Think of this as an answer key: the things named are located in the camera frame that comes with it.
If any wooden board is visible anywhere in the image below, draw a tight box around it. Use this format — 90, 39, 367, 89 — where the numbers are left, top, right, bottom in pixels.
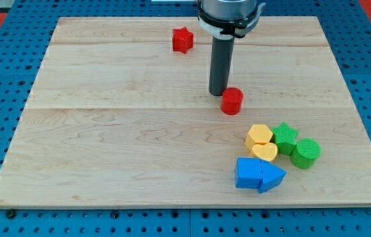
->
0, 16, 371, 209

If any yellow heart block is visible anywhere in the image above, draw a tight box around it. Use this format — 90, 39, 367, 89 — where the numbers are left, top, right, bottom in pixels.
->
251, 142, 278, 162

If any red cylinder block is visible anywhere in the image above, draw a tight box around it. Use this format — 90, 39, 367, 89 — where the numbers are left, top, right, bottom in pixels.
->
220, 87, 244, 115

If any yellow hexagon block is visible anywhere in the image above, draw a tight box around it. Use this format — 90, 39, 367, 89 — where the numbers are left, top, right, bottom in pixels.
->
245, 124, 273, 149

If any green star block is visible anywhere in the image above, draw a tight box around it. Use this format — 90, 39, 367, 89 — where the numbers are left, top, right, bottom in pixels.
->
271, 122, 299, 156

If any green cylinder block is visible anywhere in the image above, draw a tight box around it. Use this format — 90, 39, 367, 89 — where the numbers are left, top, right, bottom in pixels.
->
290, 138, 322, 169

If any blue triangle block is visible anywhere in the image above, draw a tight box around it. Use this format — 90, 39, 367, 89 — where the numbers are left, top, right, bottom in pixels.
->
259, 160, 286, 194

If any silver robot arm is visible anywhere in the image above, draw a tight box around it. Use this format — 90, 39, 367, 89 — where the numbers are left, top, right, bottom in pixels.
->
198, 0, 266, 96

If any blue cube block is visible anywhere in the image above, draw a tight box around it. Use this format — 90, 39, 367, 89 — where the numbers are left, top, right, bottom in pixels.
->
234, 157, 262, 189

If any red star block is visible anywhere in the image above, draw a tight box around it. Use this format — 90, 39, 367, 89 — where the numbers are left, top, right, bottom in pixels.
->
172, 27, 194, 54

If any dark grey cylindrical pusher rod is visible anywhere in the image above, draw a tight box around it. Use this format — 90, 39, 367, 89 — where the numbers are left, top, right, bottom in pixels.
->
209, 38, 235, 96

